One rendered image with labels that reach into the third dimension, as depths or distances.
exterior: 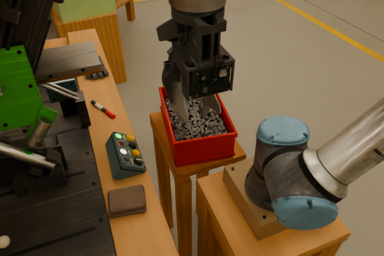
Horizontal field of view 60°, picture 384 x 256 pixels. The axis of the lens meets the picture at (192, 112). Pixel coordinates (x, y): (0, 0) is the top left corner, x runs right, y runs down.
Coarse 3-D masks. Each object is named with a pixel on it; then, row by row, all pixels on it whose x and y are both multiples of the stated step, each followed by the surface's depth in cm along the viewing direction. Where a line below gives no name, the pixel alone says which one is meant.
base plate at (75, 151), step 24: (48, 96) 126; (72, 120) 115; (48, 144) 106; (72, 144) 106; (72, 168) 99; (96, 168) 99; (0, 192) 92; (48, 192) 92; (72, 192) 92; (96, 192) 92; (0, 216) 86; (24, 216) 86; (48, 216) 86; (72, 216) 86; (96, 216) 86; (24, 240) 81; (48, 240) 81; (72, 240) 81; (96, 240) 81
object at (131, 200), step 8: (112, 192) 89; (120, 192) 89; (128, 192) 89; (136, 192) 89; (144, 192) 91; (112, 200) 87; (120, 200) 87; (128, 200) 87; (136, 200) 87; (144, 200) 87; (112, 208) 85; (120, 208) 85; (128, 208) 85; (136, 208) 85; (144, 208) 87; (112, 216) 85; (120, 216) 86
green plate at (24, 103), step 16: (16, 48) 80; (0, 64) 80; (16, 64) 81; (0, 80) 81; (16, 80) 83; (32, 80) 84; (0, 96) 83; (16, 96) 84; (32, 96) 86; (0, 112) 84; (16, 112) 86; (32, 112) 87
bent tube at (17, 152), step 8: (0, 88) 81; (0, 144) 85; (0, 152) 85; (8, 152) 85; (16, 152) 86; (24, 152) 88; (24, 160) 88; (32, 160) 88; (40, 160) 89; (48, 168) 91
